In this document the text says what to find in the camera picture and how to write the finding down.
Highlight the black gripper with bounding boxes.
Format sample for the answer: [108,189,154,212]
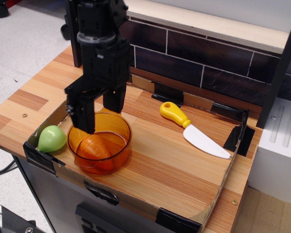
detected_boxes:
[65,39,130,134]

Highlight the orange toy carrot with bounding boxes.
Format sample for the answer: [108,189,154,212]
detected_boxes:
[77,134,114,171]

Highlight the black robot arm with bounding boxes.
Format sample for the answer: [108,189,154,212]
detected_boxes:
[65,0,130,134]

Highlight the orange transparent plastic pot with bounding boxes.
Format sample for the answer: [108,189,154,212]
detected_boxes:
[67,109,132,175]

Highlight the cardboard fence with black tape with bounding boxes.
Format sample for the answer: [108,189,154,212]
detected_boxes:
[24,68,260,233]

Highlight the green toy pear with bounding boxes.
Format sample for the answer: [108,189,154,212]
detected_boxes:
[38,125,66,153]

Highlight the black office chair wheel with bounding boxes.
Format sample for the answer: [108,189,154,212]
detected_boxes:
[60,15,70,40]

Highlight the black object top left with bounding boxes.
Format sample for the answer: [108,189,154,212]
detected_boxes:
[0,0,9,18]

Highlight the dark tile backsplash panel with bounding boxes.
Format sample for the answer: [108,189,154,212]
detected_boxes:
[65,0,291,129]

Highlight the white toy sink unit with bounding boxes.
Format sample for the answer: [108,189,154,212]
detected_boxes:
[248,98,291,203]

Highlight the yellow handled white toy knife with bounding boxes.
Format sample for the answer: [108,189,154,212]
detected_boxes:
[160,101,231,159]

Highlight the black metal bracket with screw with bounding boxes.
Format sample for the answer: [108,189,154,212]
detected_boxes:
[0,205,39,233]

